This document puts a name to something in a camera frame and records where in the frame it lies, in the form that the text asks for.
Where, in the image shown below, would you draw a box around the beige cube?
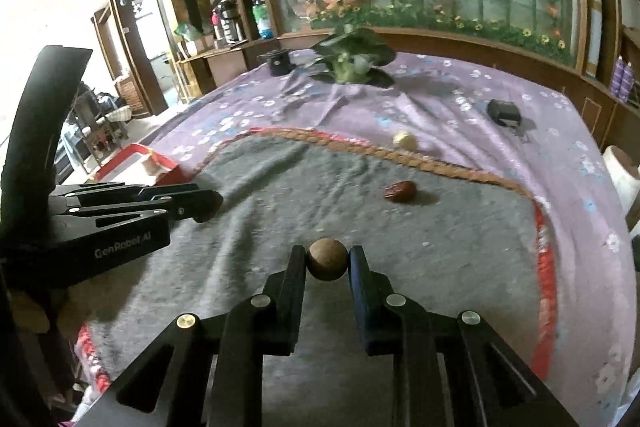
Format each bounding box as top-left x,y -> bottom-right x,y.
140,154 -> 160,176
393,130 -> 419,153

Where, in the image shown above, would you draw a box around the person hand holding left gripper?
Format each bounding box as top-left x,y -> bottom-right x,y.
8,287 -> 85,339

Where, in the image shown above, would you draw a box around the red white shallow box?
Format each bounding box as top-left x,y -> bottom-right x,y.
92,143 -> 190,186

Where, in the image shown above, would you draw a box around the wooden chair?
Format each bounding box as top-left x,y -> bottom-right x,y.
67,82 -> 129,167

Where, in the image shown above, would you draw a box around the small brown longan at right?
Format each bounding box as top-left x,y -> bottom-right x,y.
306,237 -> 348,282

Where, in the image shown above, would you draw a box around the grey felt mat red border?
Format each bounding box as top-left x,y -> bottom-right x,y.
72,130 -> 554,426

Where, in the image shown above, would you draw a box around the wooden side cabinet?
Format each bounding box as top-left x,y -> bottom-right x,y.
176,39 -> 280,96

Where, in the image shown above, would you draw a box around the red jujube lower right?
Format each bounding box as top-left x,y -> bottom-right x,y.
384,180 -> 418,204

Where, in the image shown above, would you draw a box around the black cylindrical holder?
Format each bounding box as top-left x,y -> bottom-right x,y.
259,49 -> 295,77

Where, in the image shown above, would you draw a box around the black thermos flask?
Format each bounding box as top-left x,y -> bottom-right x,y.
217,0 -> 244,44

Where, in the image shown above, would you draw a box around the beige cube on tablecloth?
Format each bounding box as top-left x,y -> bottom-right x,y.
393,130 -> 419,153

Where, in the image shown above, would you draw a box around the pink water bottle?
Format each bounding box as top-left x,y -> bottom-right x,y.
210,10 -> 227,48

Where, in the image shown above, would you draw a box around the green white plastic bottle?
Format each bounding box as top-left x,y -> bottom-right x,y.
252,0 -> 273,39

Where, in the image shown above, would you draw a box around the green leafy potted plant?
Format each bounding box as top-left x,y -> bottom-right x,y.
302,25 -> 396,89

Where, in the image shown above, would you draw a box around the purple floral tablecloth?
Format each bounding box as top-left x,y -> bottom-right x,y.
150,53 -> 637,426

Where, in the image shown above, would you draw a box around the white paper roll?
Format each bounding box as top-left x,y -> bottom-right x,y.
603,145 -> 639,216

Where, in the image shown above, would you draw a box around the purple bottles on shelf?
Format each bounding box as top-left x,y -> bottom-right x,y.
610,55 -> 634,103

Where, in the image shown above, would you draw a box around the black small device with strap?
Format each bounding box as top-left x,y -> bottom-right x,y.
486,98 -> 526,138

